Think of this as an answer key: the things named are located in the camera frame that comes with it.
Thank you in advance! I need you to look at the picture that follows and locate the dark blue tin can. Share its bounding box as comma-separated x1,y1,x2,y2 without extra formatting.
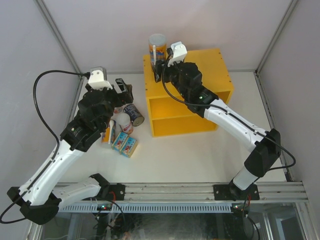
123,103,145,127

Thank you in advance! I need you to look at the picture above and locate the white porridge can upright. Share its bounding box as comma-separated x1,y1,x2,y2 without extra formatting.
113,106,123,114

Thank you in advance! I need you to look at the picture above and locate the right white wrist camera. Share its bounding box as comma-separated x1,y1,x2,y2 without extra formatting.
167,41,188,67

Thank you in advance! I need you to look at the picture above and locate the orange can with spoon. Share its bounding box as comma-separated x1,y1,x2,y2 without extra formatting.
148,33,167,71

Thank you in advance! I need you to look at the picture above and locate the white porridge can red label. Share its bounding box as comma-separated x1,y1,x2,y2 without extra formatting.
117,113,134,135

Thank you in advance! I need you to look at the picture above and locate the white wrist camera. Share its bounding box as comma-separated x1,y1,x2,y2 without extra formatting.
167,41,188,67
88,66,113,91

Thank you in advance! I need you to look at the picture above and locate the aluminium frame rail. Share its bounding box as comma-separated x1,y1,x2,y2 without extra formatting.
122,182,308,203

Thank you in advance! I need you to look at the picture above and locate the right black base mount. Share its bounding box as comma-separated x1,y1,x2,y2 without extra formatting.
213,184,234,201

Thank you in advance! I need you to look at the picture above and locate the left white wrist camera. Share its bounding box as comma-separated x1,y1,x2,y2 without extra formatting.
88,66,113,91

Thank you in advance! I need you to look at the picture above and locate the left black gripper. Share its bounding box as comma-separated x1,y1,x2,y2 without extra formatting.
86,78,133,130

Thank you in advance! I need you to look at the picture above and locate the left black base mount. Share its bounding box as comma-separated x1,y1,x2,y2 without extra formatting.
106,183,126,202

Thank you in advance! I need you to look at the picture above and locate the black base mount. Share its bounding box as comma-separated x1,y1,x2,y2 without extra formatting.
106,183,126,202
213,184,234,201

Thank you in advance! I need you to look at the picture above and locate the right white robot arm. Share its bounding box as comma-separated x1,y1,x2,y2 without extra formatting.
155,60,281,200

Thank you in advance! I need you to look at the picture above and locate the blue luncheon meat tin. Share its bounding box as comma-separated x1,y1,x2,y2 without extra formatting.
111,132,129,152
120,137,138,158

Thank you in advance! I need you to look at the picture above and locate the grey slotted cable duct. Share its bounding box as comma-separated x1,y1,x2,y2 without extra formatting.
60,202,243,214

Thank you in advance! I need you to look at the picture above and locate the yellow can with white spoon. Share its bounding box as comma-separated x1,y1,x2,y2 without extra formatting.
101,119,117,145

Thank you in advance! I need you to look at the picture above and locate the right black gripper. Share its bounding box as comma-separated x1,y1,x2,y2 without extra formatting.
153,55,189,99

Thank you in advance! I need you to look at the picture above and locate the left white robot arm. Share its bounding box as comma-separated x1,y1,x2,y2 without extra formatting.
7,78,134,225

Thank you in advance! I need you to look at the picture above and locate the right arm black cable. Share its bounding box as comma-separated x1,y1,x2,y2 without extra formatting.
161,47,297,172

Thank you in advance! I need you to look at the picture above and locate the yellow wooden shelf cabinet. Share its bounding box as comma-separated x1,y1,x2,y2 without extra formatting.
143,48,234,137

